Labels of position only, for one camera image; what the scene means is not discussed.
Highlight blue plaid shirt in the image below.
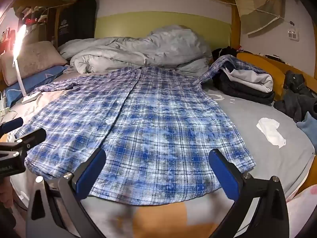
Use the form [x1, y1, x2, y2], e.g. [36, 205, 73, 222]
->
[14, 55, 266, 206]

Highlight black folded clothes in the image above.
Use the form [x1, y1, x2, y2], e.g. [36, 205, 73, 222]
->
[213, 71, 276, 105]

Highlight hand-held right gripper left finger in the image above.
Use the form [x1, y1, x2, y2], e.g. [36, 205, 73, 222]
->
[26, 147, 107, 238]

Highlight light blue cloth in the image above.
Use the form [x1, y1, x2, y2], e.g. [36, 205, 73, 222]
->
[296, 111, 317, 144]

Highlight orange wooden bed rail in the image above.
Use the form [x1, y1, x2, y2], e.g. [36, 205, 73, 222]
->
[236, 51, 289, 102]

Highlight dark grey crumpled clothes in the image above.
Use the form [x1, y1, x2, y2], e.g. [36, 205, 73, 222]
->
[274, 70, 317, 124]

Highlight beige pillow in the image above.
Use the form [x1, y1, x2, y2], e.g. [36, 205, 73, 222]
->
[0, 41, 68, 86]

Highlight white tissue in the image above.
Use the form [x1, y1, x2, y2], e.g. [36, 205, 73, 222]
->
[256, 117, 286, 149]

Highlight pink patterned cloth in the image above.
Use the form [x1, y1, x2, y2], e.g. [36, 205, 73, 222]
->
[286, 185, 317, 238]

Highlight white desk lamp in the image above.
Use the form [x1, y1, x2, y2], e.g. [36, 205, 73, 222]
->
[12, 23, 43, 105]

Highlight blue pillow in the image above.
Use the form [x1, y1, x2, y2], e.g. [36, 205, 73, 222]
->
[5, 64, 75, 108]

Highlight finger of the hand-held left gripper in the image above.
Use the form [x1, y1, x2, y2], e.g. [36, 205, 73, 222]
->
[0, 117, 24, 136]
[14, 128, 47, 152]

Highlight grey duvet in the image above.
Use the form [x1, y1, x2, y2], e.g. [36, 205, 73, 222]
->
[58, 25, 215, 76]

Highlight pale patchwork curtain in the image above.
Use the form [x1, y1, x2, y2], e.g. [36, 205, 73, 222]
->
[234, 0, 291, 36]

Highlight white wall socket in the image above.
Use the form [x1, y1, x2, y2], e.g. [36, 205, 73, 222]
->
[287, 28, 301, 41]

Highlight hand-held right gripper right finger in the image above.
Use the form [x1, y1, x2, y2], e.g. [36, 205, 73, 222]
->
[208, 149, 290, 238]

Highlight black clothing heap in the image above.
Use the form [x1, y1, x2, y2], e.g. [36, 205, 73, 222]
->
[211, 47, 239, 63]

